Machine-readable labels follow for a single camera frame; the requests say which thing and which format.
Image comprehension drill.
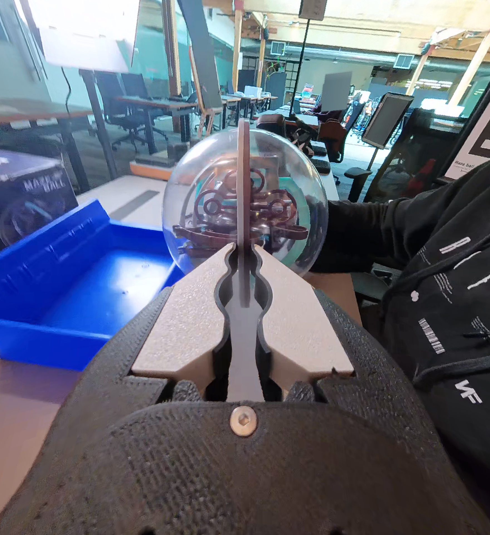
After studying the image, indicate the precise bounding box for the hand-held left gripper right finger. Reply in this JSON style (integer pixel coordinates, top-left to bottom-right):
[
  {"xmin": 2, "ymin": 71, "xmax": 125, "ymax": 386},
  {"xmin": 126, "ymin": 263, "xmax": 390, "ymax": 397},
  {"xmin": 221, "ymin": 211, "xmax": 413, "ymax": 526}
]
[{"xmin": 249, "ymin": 245, "xmax": 354, "ymax": 393}]

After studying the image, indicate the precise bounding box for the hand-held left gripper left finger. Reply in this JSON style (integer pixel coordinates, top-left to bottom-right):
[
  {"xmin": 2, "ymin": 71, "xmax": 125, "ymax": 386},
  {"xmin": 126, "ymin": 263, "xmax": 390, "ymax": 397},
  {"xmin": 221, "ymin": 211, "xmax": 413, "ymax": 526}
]
[{"xmin": 132, "ymin": 244, "xmax": 236, "ymax": 400}]

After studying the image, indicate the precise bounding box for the blue plastic bin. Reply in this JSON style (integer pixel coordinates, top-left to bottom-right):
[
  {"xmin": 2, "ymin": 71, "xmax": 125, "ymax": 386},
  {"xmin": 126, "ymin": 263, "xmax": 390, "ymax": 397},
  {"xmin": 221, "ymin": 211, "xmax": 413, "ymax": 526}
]
[{"xmin": 0, "ymin": 199, "xmax": 185, "ymax": 371}]

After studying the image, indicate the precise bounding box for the clear plastic maze ball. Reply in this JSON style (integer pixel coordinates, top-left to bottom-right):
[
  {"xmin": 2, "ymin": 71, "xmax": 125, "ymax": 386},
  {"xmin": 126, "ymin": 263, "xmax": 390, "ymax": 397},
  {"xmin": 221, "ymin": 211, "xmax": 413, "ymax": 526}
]
[{"xmin": 162, "ymin": 120, "xmax": 329, "ymax": 402}]

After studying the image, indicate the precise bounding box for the person's right forearm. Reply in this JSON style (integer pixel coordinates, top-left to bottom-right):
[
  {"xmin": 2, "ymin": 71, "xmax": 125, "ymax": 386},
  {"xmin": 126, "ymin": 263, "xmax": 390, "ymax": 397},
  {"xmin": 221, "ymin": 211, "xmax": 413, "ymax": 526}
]
[{"xmin": 308, "ymin": 194, "xmax": 450, "ymax": 275}]

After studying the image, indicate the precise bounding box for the black strip on table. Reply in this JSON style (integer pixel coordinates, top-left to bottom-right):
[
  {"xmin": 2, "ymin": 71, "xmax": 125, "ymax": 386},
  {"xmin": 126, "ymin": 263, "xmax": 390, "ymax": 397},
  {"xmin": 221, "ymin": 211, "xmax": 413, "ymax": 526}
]
[{"xmin": 111, "ymin": 190, "xmax": 161, "ymax": 223}]

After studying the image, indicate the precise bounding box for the person's black sweatshirt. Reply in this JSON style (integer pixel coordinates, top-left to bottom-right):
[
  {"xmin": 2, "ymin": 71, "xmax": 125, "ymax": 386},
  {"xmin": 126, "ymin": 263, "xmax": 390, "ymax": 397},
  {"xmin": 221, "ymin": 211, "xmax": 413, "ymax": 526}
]
[{"xmin": 377, "ymin": 151, "xmax": 490, "ymax": 510}]

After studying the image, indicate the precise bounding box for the grey desk with wooden edge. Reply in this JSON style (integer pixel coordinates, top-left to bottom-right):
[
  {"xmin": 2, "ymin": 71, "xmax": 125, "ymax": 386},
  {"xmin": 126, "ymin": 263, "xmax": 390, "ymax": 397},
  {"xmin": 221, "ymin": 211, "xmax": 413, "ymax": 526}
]
[{"xmin": 130, "ymin": 107, "xmax": 342, "ymax": 203}]

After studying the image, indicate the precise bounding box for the brown office chair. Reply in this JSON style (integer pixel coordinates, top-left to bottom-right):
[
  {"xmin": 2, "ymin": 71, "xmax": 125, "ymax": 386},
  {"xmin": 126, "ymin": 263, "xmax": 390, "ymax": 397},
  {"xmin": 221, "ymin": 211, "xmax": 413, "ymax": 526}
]
[{"xmin": 316, "ymin": 101, "xmax": 364, "ymax": 165}]

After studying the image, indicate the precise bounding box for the dark blue cardboard box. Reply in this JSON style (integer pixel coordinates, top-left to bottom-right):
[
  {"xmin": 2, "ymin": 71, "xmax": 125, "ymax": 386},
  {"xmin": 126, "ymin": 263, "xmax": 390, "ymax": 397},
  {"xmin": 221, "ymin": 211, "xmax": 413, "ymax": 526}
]
[{"xmin": 0, "ymin": 148, "xmax": 79, "ymax": 260}]

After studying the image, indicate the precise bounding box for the bright light panel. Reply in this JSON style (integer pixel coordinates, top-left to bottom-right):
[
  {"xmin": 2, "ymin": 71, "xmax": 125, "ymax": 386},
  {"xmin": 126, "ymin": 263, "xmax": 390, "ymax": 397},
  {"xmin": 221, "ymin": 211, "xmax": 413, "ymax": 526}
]
[{"xmin": 15, "ymin": 0, "xmax": 142, "ymax": 74}]

